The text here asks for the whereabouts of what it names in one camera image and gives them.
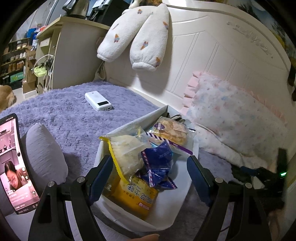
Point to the clear pastry packet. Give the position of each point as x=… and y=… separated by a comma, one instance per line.
x=171, y=129

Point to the cardboard box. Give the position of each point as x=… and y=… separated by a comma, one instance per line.
x=29, y=78

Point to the white bed headboard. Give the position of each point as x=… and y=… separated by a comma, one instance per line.
x=208, y=58

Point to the grey quilted cushion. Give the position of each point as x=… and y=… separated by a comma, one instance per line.
x=44, y=153

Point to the metal kettle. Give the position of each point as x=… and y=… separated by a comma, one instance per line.
x=76, y=8

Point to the white fleece pants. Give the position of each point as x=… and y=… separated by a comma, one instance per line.
x=148, y=46

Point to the cream nightstand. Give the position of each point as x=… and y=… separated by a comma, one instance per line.
x=76, y=53

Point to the blue snack packet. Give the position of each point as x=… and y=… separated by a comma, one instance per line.
x=157, y=155

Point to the smartphone with lit screen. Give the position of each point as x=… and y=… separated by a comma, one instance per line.
x=16, y=162

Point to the person's left hand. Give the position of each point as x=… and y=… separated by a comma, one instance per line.
x=145, y=238

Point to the pink ruffled speckled pillow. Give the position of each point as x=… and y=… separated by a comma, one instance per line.
x=231, y=111

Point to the purple fluffy blanket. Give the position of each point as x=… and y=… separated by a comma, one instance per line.
x=57, y=111

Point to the shoe rack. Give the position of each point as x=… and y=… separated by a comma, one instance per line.
x=13, y=60

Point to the brown plush toy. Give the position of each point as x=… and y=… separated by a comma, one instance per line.
x=150, y=2

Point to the dark striped cloth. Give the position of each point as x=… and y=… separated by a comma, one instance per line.
x=175, y=117

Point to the colourful wall picture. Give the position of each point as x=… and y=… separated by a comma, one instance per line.
x=277, y=23

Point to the green plastic item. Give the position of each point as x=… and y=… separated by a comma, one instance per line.
x=39, y=70

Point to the white power bank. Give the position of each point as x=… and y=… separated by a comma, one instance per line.
x=97, y=99

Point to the white speckled duvet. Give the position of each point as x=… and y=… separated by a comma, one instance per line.
x=215, y=143

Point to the golden furry dog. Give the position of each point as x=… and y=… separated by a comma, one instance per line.
x=7, y=97

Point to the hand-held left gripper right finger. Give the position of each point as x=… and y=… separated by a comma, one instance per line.
x=198, y=178

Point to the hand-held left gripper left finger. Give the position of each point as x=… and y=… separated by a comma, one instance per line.
x=101, y=176

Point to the clear packet with yellow edge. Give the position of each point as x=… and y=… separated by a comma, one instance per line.
x=127, y=150

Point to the yellow snack packet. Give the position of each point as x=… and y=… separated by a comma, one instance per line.
x=136, y=199

